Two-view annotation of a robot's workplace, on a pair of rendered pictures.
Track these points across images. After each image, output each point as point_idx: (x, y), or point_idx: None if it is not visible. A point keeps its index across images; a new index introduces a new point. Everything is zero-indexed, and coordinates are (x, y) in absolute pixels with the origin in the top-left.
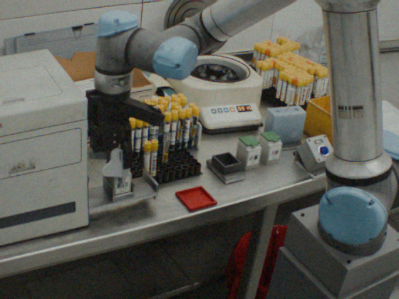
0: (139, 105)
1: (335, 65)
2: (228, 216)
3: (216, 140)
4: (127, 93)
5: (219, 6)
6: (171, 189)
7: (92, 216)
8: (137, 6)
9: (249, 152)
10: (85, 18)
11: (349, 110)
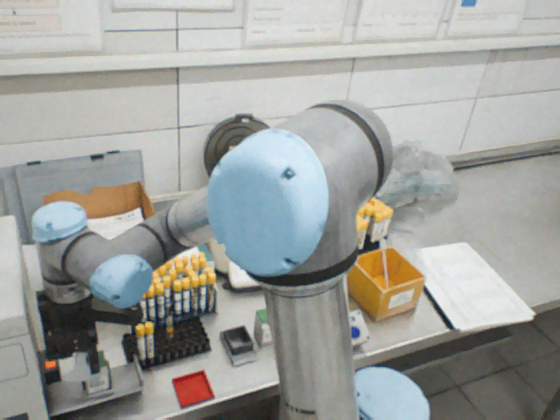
0: (108, 307)
1: (276, 353)
2: (229, 408)
3: (241, 301)
4: (84, 300)
5: (184, 208)
6: (170, 372)
7: (63, 414)
8: (173, 132)
9: (264, 330)
10: (107, 145)
11: (296, 412)
